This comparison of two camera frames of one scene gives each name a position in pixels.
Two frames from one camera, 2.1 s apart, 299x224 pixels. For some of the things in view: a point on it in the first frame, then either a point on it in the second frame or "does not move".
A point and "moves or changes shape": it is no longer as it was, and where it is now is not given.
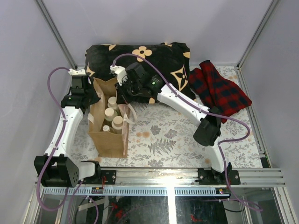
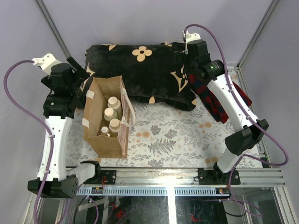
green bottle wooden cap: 110,113 does not move
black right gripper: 122,98 to 181,57
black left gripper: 96,96 to 80,74
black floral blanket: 170,60 does not move
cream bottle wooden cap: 117,124 moves or changes shape
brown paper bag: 108,144 moves or changes shape
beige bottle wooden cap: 112,102 does not move
